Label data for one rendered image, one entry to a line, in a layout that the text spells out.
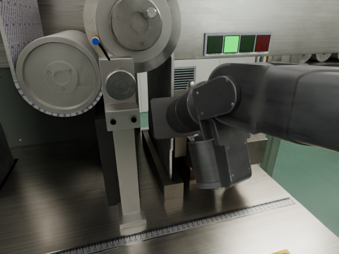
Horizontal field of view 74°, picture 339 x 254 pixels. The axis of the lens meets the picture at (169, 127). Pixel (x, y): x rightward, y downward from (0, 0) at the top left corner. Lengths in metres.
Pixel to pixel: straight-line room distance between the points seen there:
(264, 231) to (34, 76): 0.47
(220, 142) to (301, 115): 0.09
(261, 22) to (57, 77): 0.68
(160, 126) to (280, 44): 0.67
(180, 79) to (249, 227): 2.91
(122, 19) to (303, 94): 0.26
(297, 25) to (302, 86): 0.80
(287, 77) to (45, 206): 0.51
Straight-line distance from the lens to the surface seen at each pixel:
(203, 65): 3.38
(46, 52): 0.39
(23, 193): 0.63
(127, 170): 0.41
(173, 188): 0.50
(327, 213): 2.07
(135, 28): 0.36
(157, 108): 0.36
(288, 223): 0.53
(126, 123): 0.34
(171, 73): 0.41
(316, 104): 0.18
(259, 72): 0.20
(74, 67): 0.39
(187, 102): 0.26
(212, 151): 0.27
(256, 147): 0.51
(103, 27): 0.37
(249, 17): 0.85
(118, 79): 0.30
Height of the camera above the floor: 1.25
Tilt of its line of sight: 25 degrees down
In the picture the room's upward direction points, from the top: straight up
